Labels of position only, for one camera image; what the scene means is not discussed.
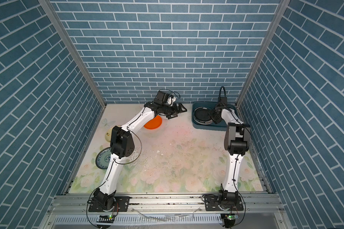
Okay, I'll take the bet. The aluminium corner post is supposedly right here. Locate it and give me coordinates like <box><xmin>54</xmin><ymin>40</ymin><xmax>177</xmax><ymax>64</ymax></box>
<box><xmin>236</xmin><ymin>0</ymin><xmax>290</xmax><ymax>108</ymax></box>
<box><xmin>38</xmin><ymin>0</ymin><xmax>107</xmax><ymax>109</ymax></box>

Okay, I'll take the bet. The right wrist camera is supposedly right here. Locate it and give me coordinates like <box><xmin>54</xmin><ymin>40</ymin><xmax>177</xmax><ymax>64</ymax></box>
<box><xmin>217</xmin><ymin>86</ymin><xmax>228</xmax><ymax>107</ymax></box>

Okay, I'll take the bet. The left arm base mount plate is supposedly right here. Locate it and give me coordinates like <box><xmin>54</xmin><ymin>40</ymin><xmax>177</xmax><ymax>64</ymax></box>
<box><xmin>88</xmin><ymin>196</ymin><xmax>131</xmax><ymax>212</ymax></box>

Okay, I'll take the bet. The teal plastic bin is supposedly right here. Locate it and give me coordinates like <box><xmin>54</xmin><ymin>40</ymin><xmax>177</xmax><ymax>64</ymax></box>
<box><xmin>192</xmin><ymin>102</ymin><xmax>238</xmax><ymax>131</ymax></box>

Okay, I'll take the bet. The aluminium front rail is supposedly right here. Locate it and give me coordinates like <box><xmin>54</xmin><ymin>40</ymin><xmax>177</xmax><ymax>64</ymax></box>
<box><xmin>40</xmin><ymin>192</ymin><xmax>291</xmax><ymax>229</ymax></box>

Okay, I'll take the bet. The black plate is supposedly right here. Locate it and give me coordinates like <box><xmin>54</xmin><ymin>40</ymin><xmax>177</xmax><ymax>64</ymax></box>
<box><xmin>193</xmin><ymin>107</ymin><xmax>214</xmax><ymax>126</ymax></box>

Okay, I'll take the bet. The left aluminium corner post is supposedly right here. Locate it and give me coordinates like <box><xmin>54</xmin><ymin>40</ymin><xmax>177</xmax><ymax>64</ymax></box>
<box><xmin>38</xmin><ymin>0</ymin><xmax>107</xmax><ymax>109</ymax></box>

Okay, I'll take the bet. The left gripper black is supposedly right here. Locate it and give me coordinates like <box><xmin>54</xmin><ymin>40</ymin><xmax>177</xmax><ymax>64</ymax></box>
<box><xmin>160</xmin><ymin>102</ymin><xmax>187</xmax><ymax>119</ymax></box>

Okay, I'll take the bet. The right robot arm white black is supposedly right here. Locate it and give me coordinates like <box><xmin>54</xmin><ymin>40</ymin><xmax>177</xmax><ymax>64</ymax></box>
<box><xmin>209</xmin><ymin>105</ymin><xmax>251</xmax><ymax>211</ymax></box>

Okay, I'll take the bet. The orange plate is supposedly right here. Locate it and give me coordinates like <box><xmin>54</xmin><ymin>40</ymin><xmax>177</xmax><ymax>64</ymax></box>
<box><xmin>144</xmin><ymin>115</ymin><xmax>162</xmax><ymax>130</ymax></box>

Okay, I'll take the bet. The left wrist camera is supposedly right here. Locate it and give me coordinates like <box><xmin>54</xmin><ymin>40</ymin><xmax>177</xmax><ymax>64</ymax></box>
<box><xmin>153</xmin><ymin>89</ymin><xmax>181</xmax><ymax>106</ymax></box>

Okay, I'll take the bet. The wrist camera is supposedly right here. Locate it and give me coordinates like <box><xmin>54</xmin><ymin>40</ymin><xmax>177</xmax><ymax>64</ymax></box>
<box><xmin>153</xmin><ymin>89</ymin><xmax>181</xmax><ymax>106</ymax></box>
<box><xmin>217</xmin><ymin>86</ymin><xmax>228</xmax><ymax>107</ymax></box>

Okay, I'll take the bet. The teal patterned plate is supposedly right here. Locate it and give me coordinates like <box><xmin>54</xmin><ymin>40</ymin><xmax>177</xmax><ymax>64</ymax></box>
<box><xmin>95</xmin><ymin>147</ymin><xmax>112</xmax><ymax>169</ymax></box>

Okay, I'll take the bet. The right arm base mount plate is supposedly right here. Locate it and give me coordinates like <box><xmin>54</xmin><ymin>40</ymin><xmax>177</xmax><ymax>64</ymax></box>
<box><xmin>201</xmin><ymin>194</ymin><xmax>244</xmax><ymax>211</ymax></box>

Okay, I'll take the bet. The cream yellow plate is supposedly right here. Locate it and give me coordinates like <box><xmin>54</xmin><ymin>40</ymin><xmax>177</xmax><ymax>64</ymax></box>
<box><xmin>105</xmin><ymin>128</ymin><xmax>113</xmax><ymax>142</ymax></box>

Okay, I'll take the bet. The right aluminium corner post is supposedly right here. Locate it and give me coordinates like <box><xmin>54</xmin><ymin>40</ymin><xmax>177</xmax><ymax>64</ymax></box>
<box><xmin>236</xmin><ymin>0</ymin><xmax>290</xmax><ymax>108</ymax></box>

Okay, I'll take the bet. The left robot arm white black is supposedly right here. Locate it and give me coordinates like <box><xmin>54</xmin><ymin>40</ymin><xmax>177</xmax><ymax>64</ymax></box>
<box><xmin>88</xmin><ymin>102</ymin><xmax>187</xmax><ymax>212</ymax></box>

